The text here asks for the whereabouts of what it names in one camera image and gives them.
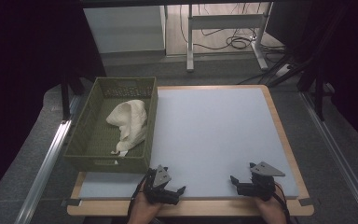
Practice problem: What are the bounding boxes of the black floor cables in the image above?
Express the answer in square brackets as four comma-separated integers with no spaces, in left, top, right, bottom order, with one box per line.
[179,3,288,63]

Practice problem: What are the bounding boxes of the aluminium floor rail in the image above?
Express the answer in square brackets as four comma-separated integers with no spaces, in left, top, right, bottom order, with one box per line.
[300,91,358,224]
[13,119,73,224]

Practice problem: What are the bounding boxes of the white cabinet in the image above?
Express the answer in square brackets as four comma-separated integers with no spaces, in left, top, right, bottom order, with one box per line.
[83,5,167,54]

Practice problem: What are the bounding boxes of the green plastic basket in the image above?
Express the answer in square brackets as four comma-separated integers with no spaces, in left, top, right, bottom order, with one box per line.
[63,77,159,175]

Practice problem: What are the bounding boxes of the white power strip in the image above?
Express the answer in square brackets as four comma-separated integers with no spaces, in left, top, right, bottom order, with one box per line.
[274,63,294,77]

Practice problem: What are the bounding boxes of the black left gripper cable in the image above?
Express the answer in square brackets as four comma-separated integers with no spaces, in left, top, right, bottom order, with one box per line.
[126,173,151,222]

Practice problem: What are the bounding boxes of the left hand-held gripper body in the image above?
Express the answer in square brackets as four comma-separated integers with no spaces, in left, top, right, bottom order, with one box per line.
[143,164,181,206]

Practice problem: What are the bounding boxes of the black metal stand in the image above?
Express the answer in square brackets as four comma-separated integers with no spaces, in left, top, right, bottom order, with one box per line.
[60,73,87,121]

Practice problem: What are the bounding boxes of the cream cloth towel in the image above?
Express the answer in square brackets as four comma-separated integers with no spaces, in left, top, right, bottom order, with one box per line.
[105,99,148,157]

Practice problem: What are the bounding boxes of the black curtain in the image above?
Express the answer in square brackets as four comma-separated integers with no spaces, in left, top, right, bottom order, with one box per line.
[265,0,358,154]
[0,0,107,207]

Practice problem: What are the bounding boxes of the white metal desk frame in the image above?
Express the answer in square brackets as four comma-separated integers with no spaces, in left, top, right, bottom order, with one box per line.
[186,2,274,73]

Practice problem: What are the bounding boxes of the grey tape piece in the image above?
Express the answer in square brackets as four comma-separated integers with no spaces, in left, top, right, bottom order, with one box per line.
[297,197,320,207]
[60,198,82,207]

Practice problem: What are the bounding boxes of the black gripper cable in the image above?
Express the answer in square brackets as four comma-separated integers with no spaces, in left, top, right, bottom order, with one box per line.
[126,173,151,222]
[272,182,294,224]

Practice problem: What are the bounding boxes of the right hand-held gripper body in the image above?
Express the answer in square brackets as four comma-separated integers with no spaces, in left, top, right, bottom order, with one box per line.
[237,161,286,202]

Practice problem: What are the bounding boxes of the person's right hand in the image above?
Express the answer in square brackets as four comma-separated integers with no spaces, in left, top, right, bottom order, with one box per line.
[254,186,289,224]

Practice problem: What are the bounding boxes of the person's left hand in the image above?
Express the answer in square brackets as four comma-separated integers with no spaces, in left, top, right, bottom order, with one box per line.
[126,189,163,224]

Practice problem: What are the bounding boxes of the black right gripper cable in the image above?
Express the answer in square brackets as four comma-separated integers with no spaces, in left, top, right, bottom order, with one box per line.
[272,182,294,224]

